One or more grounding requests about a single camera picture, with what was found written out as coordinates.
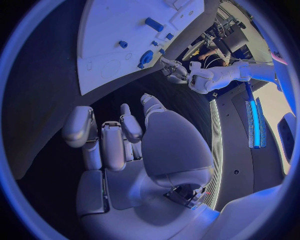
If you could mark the blue gear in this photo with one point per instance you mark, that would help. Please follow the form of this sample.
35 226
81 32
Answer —
147 57

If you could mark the long blue cylinder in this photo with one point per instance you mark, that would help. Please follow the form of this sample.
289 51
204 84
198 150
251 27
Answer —
154 24

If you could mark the small blue peg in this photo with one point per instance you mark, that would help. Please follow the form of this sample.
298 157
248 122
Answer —
162 51
154 43

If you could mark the equipment rack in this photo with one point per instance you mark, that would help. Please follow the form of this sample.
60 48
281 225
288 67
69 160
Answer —
225 33

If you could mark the blue block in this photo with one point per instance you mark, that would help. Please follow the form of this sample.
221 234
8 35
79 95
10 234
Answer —
169 36

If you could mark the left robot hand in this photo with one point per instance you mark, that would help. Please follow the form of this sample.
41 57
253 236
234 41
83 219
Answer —
177 70

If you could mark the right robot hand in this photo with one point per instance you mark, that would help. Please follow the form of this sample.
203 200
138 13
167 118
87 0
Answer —
173 146

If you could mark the person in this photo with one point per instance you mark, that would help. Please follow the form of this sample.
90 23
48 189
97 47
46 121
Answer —
211 53

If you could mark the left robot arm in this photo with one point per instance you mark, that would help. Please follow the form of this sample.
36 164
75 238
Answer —
222 76

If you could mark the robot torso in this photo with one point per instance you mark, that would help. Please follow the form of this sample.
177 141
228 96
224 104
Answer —
239 150

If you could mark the white task board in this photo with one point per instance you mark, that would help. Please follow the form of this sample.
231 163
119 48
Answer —
122 24

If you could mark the glowing light bar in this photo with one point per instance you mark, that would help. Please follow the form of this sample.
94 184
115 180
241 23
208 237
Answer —
256 123

